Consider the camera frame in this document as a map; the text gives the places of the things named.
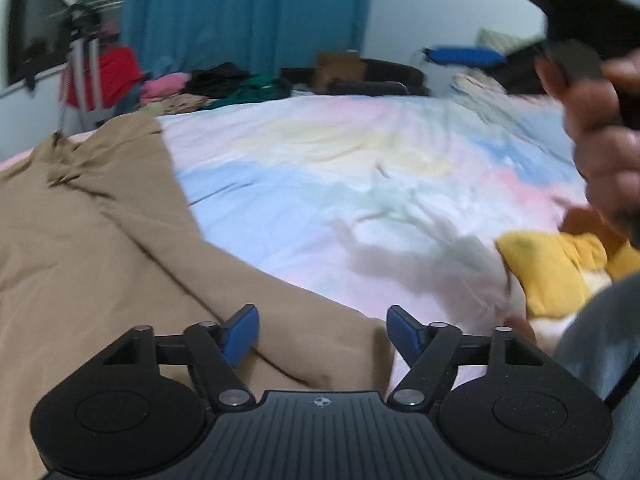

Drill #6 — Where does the black bag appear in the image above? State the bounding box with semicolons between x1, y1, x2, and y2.
280;58;432;97

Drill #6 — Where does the person's right hand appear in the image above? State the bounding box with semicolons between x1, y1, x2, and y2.
534;49;640;252

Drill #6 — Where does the red cloth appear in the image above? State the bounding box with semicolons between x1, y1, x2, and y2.
60;46;146;111

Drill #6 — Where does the dark window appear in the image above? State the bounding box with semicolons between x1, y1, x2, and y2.
7;0;128;92

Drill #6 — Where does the yellow garment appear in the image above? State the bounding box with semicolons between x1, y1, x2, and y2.
495;207;640;318

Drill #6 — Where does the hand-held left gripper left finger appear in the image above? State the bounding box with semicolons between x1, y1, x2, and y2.
102;304;261;413

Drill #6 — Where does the black cloth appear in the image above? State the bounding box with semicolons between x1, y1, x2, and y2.
186;61;253;97

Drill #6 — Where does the green cloth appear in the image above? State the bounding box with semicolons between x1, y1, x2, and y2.
210;74;293;110

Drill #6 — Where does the blue curtain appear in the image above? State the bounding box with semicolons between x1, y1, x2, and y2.
121;0;377;78

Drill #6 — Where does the pink cloth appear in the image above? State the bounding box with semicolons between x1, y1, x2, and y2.
141;72;192;103

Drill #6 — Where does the tan brown garment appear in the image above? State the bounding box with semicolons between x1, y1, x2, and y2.
0;110;396;480

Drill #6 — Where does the metal drying rack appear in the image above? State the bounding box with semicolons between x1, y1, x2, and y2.
52;0;126;133

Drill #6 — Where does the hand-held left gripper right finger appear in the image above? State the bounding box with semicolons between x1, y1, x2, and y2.
386;305;551;413

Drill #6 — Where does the brown cardboard box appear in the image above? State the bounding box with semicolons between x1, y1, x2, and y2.
314;51;367;90

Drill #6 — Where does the pastel tie-dye bed sheet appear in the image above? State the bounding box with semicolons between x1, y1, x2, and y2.
0;72;640;391

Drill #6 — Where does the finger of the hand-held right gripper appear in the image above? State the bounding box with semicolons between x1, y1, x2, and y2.
422;46;508;67

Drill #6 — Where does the patterned pillow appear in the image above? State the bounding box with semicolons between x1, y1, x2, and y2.
474;27;543;56

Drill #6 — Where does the person's grey trouser leg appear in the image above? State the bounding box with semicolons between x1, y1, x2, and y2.
554;272;640;480

